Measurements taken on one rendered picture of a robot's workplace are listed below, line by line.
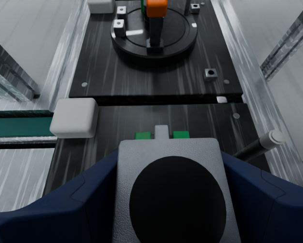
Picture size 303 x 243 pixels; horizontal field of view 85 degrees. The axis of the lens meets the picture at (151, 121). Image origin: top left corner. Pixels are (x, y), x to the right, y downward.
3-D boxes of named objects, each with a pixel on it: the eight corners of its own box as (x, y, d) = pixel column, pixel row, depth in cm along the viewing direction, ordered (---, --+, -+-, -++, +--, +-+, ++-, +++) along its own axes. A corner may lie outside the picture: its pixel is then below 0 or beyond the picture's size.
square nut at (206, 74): (215, 81, 23) (217, 76, 22) (204, 81, 23) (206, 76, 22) (213, 73, 24) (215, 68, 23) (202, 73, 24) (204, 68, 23)
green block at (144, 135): (151, 163, 16) (151, 146, 12) (139, 163, 16) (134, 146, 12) (151, 151, 17) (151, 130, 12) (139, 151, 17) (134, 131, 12)
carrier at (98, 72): (237, 101, 24) (309, 11, 13) (73, 105, 24) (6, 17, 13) (207, 8, 35) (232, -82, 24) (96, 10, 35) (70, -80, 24)
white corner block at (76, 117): (99, 143, 21) (88, 130, 18) (64, 144, 21) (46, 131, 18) (103, 112, 23) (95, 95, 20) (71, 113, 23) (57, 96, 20)
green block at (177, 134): (180, 162, 16) (191, 145, 12) (167, 163, 16) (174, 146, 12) (178, 151, 17) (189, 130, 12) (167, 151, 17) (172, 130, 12)
